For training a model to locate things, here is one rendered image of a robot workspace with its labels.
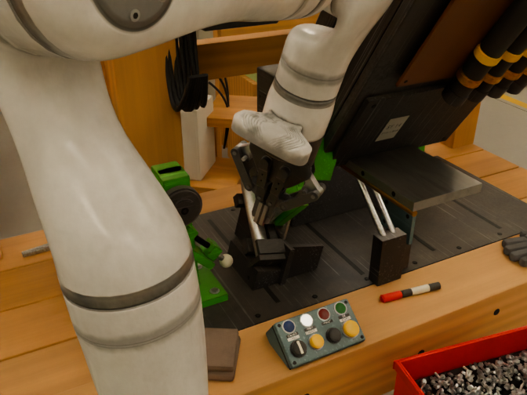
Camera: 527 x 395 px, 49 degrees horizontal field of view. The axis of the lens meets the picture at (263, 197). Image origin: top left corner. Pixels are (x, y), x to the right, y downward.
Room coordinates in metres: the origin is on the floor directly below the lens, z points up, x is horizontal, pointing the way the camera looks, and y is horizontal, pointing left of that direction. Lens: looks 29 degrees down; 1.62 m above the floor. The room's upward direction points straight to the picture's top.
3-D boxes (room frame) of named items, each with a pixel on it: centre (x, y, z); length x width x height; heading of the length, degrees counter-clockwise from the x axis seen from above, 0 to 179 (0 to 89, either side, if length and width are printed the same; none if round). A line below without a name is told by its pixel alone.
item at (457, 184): (1.08, -0.24, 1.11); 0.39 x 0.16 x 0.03; 27
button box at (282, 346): (0.78, -0.09, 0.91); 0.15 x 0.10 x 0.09; 117
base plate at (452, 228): (1.13, -0.12, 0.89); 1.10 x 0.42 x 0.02; 117
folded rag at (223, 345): (0.73, 0.08, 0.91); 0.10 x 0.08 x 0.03; 175
